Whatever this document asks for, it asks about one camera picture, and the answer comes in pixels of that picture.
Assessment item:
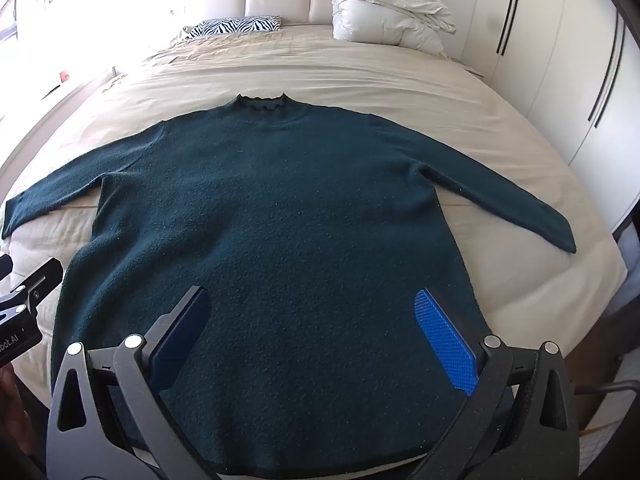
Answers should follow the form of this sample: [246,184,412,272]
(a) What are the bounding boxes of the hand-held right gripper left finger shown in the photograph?
[46,285,221,480]

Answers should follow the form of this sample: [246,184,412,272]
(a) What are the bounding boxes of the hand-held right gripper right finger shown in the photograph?
[412,288,582,480]

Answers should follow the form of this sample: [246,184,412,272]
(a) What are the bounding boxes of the dark teal blanket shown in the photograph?
[0,92,578,476]

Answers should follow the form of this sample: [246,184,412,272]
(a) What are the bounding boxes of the beige bed cover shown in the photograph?
[0,22,628,480]

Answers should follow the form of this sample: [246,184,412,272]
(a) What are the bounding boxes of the white wardrobe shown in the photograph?
[432,0,640,231]

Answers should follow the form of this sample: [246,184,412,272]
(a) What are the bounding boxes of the zebra print pillow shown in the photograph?
[187,16,283,41]

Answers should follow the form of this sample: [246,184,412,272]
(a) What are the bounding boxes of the white folded duvet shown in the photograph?
[331,0,457,56]

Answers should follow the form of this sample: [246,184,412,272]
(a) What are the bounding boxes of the black wardrobe handle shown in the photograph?
[588,12,627,128]
[496,0,524,56]

